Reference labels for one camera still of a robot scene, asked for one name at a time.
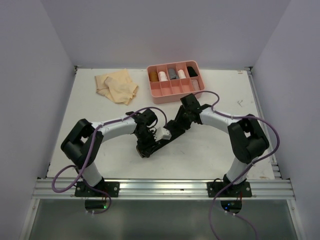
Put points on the brown rolled underwear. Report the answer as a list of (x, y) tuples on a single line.
[(153, 77)]

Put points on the pink underwear cream waistband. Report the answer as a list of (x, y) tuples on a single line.
[(195, 85)]

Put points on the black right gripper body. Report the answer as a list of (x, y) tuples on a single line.
[(183, 117)]

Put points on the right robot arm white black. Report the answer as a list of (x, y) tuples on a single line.
[(247, 138)]

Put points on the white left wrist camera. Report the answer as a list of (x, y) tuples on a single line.
[(162, 133)]

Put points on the black underwear orange trim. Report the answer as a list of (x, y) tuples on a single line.
[(175, 131)]

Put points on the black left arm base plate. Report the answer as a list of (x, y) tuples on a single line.
[(111, 188)]

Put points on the pink divided organizer tray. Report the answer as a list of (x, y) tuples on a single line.
[(172, 90)]

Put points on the beige underwear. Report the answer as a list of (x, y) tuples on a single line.
[(117, 86)]

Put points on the aluminium table frame rail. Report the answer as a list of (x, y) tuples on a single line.
[(182, 169)]

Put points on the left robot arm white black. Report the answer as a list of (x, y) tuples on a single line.
[(83, 142)]

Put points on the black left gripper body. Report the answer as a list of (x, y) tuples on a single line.
[(146, 137)]

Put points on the grey rolled underwear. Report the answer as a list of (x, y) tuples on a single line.
[(172, 74)]

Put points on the black rolled underwear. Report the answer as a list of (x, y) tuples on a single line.
[(193, 72)]

